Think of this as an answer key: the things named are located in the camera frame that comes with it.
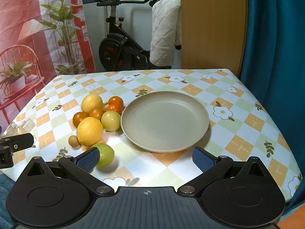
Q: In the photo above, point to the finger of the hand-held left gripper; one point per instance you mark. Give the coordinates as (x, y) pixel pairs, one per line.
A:
(20, 141)

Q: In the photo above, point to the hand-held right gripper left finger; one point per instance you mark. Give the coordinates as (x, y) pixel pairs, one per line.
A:
(88, 159)

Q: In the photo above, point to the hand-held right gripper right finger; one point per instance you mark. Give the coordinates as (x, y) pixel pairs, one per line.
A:
(203, 159)

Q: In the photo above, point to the green jujube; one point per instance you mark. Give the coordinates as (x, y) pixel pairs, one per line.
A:
(106, 154)

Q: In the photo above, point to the small brown longan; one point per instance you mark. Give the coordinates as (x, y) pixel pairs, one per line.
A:
(73, 141)

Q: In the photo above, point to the yellow lemon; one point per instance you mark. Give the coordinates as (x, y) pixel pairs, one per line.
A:
(90, 131)
(91, 102)

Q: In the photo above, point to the orange tangerine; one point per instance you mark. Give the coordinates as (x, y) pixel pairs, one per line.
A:
(116, 100)
(79, 119)
(114, 109)
(96, 113)

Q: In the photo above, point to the pale yellow jujube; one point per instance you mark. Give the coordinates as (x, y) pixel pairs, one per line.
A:
(111, 121)

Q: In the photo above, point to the beige round plate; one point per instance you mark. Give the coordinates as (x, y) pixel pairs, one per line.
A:
(164, 121)

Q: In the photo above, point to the teal fuzzy cloth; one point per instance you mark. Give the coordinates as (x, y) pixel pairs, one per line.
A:
(4, 195)

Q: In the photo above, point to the green potted plant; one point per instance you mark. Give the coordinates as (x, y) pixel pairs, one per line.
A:
(28, 40)

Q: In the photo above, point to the black exercise bike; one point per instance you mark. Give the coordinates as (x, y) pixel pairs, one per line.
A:
(114, 50)

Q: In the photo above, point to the wooden panel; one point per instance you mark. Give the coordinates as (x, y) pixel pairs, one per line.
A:
(212, 28)

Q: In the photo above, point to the white quilted cloth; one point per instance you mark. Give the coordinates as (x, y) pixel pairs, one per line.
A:
(164, 28)

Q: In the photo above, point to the teal curtain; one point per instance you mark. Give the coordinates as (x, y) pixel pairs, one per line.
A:
(274, 40)

